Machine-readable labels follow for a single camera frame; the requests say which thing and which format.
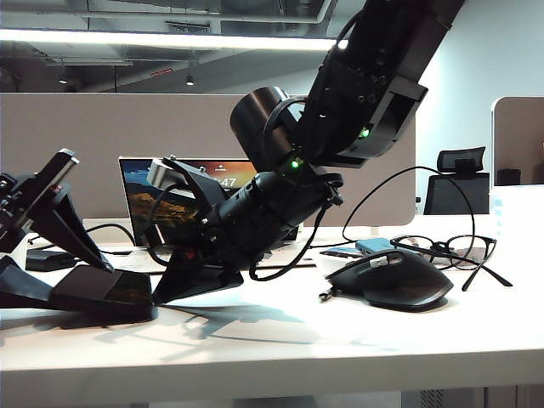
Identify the black computer mouse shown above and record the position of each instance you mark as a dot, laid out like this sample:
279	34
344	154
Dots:
395	285

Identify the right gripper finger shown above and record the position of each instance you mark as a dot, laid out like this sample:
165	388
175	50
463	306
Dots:
191	280

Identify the black ceiling spotlight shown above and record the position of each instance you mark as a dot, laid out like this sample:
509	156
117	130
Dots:
189	80

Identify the black-framed eyeglasses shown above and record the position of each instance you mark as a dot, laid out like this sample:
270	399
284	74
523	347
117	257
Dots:
438	245

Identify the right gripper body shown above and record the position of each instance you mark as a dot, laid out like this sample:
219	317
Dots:
263	212

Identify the translucent plastic storage boxes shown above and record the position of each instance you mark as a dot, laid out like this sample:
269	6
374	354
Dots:
518	212

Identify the white partition bracket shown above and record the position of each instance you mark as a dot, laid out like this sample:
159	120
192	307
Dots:
374	232

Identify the small black box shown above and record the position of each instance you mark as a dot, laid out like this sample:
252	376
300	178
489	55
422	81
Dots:
508	177

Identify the long ceiling light strip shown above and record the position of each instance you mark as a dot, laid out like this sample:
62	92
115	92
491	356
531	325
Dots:
170	41

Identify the wide brown desk partition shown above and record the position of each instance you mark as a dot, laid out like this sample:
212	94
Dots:
127	127

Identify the black mesh office chair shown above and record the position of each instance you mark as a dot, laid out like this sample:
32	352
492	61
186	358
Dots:
457	195

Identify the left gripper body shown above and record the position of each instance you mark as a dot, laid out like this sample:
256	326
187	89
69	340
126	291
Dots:
34	200

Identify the narrow brown desk partition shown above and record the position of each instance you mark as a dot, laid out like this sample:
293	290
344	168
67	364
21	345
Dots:
518	136

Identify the black smartphone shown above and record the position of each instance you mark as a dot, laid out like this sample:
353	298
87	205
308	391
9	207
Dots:
106	293

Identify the black power adapter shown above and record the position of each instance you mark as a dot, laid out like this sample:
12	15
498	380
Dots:
42	260

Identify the white desk socket box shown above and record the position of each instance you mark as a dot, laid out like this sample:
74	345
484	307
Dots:
106	236

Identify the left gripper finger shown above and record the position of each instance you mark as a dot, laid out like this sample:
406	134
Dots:
21	285
72	229

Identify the silver laptop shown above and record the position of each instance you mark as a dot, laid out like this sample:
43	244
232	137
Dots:
132	200

